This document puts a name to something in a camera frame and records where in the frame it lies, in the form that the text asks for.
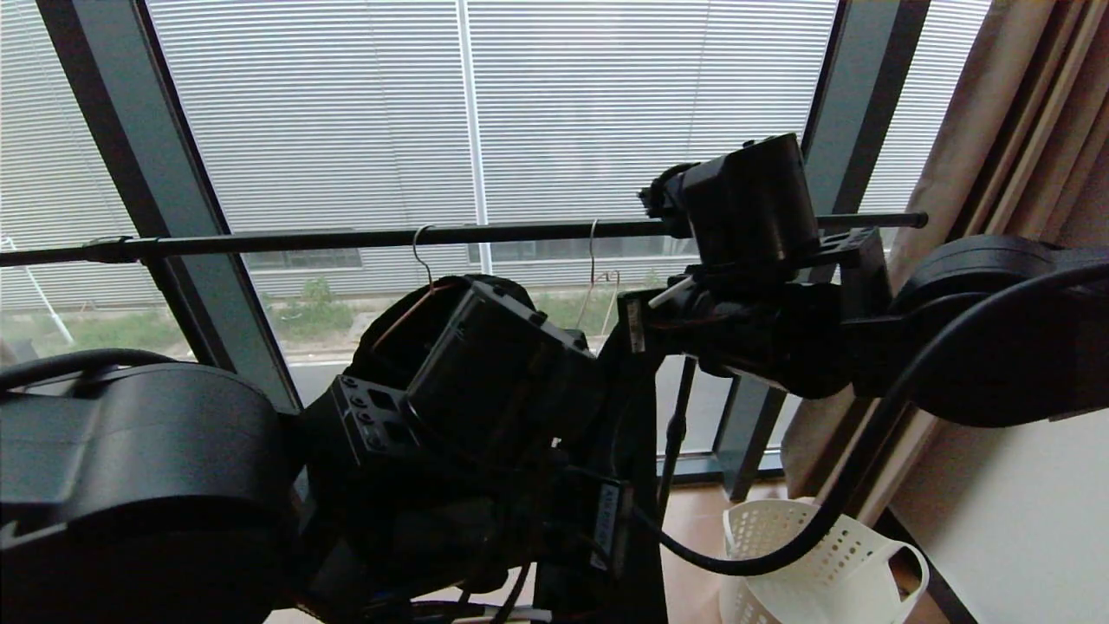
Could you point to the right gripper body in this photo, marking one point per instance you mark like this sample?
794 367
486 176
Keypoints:
693 329

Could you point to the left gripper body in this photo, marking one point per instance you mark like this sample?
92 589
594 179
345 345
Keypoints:
572 520

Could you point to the black garment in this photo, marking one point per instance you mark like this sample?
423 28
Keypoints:
394 342
632 433

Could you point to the pink clothes hanger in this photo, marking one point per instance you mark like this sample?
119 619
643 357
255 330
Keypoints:
593 251
411 314

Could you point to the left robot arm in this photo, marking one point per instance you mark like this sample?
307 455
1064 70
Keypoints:
130 477

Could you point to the white laundry basket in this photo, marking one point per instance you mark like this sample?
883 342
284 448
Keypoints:
832 598

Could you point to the black clothes rack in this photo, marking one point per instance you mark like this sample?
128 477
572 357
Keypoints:
303 238

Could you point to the beige curtain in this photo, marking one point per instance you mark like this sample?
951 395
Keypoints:
953 130

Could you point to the window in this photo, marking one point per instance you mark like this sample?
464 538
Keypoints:
113 130

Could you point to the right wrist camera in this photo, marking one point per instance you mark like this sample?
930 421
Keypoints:
667 199

